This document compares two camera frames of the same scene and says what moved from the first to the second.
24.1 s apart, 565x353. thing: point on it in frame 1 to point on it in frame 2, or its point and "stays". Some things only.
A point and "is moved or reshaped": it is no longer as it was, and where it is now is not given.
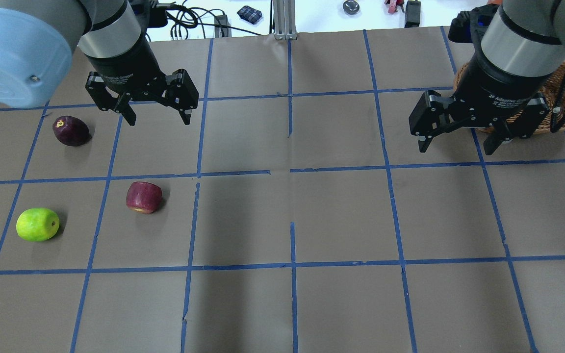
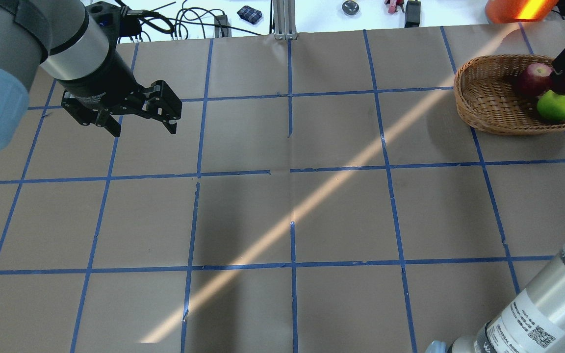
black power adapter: (412, 18) stays
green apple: (37, 224) to (558, 107)
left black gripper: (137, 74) to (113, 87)
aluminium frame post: (285, 19) stays
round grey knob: (350, 7) stays
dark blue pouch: (249, 14) stays
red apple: (144, 197) is moved or reshaped
